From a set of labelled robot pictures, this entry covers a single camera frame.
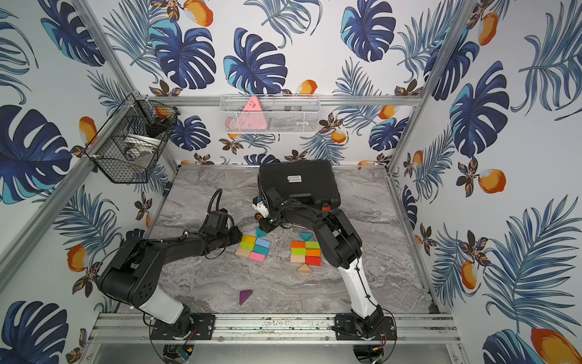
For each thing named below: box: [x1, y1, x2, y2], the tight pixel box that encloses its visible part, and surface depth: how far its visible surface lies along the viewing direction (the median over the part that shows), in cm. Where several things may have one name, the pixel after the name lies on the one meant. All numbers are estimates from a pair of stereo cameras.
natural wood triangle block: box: [297, 263, 313, 273], surface depth 87 cm
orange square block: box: [306, 248, 321, 258], surface depth 92 cm
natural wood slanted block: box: [234, 247, 251, 258], surface depth 93 cm
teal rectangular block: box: [253, 243, 270, 256], surface depth 94 cm
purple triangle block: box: [239, 289, 254, 306], surface depth 82 cm
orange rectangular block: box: [290, 241, 306, 248], surface depth 96 cm
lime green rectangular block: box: [305, 241, 321, 250], surface depth 94 cm
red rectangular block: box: [305, 255, 323, 267], surface depth 89 cm
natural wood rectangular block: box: [290, 254, 306, 263], surface depth 90 cm
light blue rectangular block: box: [254, 237, 272, 248], surface depth 95 cm
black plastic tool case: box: [258, 160, 342, 210], surface depth 109 cm
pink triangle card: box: [237, 95, 267, 130], surface depth 92 cm
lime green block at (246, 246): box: [239, 241, 255, 252], surface depth 94 cm
